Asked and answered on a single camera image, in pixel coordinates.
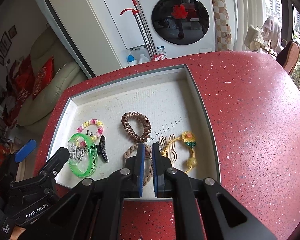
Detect beige leather sofa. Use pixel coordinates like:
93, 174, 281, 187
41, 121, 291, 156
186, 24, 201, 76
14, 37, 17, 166
16, 26, 88, 133

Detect pale pink draped cloth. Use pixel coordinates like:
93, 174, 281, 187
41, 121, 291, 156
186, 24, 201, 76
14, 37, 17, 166
262, 16, 284, 52

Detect yellow cord bracelet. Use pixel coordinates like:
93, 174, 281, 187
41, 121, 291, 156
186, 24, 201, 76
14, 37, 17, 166
161, 130, 199, 173

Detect wooden rabbit hair clip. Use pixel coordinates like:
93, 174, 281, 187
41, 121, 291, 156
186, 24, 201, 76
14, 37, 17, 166
159, 134, 178, 168

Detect beige draped cloth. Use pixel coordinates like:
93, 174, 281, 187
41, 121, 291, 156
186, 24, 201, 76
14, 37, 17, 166
244, 24, 265, 52

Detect pink yellow beaded bracelet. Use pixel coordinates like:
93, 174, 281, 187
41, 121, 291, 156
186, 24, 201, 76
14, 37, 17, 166
76, 119, 104, 147

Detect green translucent bangle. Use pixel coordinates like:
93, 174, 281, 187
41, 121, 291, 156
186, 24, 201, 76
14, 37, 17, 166
68, 132, 98, 178

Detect red patterned blanket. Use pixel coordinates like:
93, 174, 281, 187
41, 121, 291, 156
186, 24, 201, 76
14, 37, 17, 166
2, 54, 35, 128

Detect white tall cabinet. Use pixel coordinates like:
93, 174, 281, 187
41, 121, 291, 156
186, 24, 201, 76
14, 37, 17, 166
94, 0, 150, 53

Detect mop with red handle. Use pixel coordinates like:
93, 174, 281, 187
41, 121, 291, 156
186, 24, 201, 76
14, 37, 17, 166
120, 0, 158, 60

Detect beige braided hair tie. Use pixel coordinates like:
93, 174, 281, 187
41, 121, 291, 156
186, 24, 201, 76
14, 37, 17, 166
122, 144, 154, 186

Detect black hair claw clip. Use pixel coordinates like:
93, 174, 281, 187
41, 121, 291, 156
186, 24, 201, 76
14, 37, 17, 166
86, 129, 109, 163

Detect white washing machine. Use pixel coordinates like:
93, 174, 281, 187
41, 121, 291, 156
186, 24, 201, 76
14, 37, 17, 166
130, 0, 217, 58

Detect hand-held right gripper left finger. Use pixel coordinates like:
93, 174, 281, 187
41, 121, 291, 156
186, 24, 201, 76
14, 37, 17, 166
40, 143, 145, 240

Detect red embroidered cushion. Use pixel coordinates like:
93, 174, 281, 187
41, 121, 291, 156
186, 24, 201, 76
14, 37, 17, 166
31, 56, 55, 100

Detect checkered hanging cloth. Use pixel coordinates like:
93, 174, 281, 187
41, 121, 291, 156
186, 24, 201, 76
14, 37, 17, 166
209, 0, 233, 52

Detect white curtain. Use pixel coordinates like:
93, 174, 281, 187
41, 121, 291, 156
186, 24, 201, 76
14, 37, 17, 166
230, 0, 268, 53

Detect brown spiral hair tie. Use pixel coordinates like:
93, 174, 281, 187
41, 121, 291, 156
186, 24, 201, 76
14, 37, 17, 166
121, 112, 152, 143

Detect clear plastic jug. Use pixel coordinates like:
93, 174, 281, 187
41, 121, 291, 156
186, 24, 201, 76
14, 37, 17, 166
130, 45, 150, 65

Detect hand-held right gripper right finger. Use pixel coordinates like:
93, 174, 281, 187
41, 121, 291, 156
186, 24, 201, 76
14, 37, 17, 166
151, 142, 278, 240

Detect large dark picture frame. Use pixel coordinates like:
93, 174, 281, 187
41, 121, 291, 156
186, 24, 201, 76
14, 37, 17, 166
0, 31, 9, 53

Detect silver metal pendant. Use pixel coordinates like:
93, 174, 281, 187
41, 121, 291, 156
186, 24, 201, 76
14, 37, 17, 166
76, 146, 89, 164

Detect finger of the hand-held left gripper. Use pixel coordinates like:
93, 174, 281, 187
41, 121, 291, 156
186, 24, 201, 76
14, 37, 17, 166
0, 139, 37, 184
9, 147, 70, 205

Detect grey shallow cardboard box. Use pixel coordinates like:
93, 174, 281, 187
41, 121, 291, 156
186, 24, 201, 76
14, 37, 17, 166
46, 64, 222, 201

